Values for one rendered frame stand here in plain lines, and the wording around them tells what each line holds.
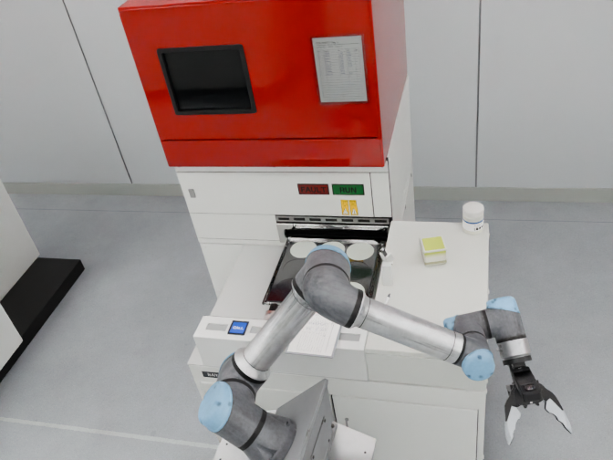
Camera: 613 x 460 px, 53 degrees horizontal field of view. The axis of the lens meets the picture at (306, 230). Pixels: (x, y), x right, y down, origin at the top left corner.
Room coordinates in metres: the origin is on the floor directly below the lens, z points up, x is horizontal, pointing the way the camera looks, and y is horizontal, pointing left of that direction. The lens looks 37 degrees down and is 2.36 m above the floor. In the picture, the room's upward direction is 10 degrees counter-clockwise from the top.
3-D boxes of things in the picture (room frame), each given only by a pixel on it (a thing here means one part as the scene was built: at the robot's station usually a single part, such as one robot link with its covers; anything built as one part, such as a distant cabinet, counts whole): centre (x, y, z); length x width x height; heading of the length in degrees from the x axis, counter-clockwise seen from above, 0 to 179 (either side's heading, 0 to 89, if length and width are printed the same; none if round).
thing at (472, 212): (1.68, -0.58, 1.01); 0.07 x 0.07 x 0.10
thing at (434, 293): (1.47, -0.37, 0.89); 0.62 x 0.35 x 0.14; 160
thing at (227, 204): (1.96, 0.06, 1.02); 0.82 x 0.03 x 0.40; 70
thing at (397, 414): (1.56, -0.08, 0.41); 0.97 x 0.64 x 0.82; 70
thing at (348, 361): (1.37, 0.14, 0.89); 0.55 x 0.09 x 0.14; 70
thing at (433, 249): (1.56, -0.40, 1.00); 0.07 x 0.07 x 0.07; 85
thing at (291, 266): (1.69, -0.04, 0.90); 0.34 x 0.34 x 0.01; 70
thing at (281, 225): (1.89, -0.10, 0.89); 0.44 x 0.02 x 0.10; 70
